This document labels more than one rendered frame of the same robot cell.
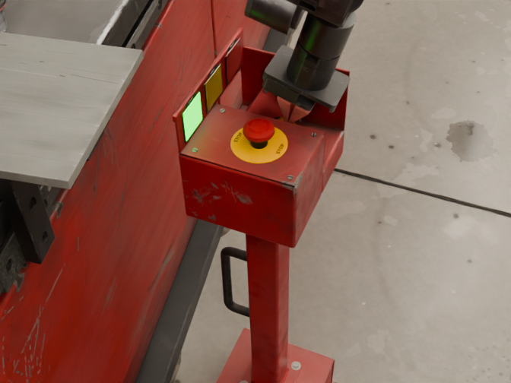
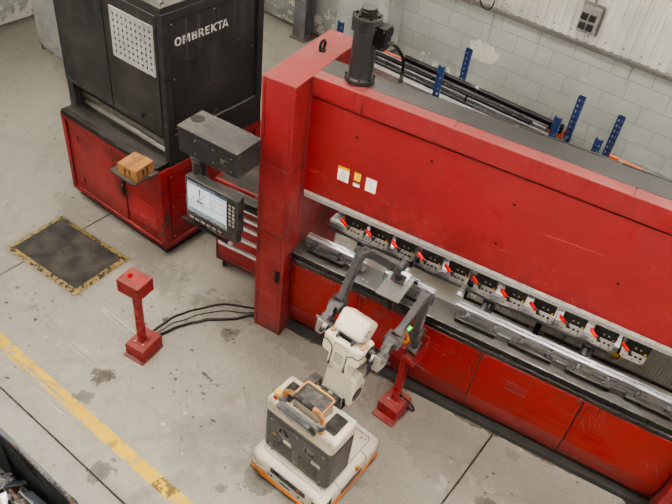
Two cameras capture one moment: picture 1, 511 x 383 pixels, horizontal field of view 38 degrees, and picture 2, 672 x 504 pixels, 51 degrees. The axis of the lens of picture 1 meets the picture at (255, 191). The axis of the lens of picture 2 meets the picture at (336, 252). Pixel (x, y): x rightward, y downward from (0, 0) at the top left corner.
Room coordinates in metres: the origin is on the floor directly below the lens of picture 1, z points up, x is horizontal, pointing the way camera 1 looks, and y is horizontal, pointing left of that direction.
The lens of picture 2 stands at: (0.69, -3.30, 4.46)
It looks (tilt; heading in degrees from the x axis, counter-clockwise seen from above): 42 degrees down; 100
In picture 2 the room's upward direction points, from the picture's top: 8 degrees clockwise
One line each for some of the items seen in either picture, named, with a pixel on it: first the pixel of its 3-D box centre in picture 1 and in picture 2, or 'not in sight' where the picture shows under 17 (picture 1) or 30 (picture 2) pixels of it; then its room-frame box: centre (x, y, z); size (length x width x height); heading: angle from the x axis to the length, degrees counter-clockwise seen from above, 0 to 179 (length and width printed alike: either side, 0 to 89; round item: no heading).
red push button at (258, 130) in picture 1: (258, 136); not in sight; (0.69, -0.01, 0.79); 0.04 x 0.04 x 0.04
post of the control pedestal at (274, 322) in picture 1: (268, 295); (401, 376); (0.74, -0.02, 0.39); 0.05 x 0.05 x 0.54; 66
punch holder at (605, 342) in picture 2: not in sight; (604, 334); (1.91, 0.05, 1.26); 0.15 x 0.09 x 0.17; 165
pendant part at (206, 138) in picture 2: not in sight; (219, 184); (-0.76, 0.24, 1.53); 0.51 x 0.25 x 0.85; 161
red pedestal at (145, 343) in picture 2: not in sight; (139, 314); (-1.26, -0.13, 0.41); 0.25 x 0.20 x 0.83; 75
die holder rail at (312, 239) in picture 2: not in sight; (336, 251); (0.05, 0.54, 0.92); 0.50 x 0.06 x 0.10; 165
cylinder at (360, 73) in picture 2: not in sight; (376, 46); (0.10, 0.65, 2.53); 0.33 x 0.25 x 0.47; 165
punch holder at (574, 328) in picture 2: not in sight; (574, 320); (1.71, 0.10, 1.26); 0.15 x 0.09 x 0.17; 165
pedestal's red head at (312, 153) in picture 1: (266, 136); (409, 344); (0.74, -0.02, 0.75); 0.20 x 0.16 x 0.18; 156
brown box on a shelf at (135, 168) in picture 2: not in sight; (133, 165); (-1.71, 0.79, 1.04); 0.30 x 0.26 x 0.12; 157
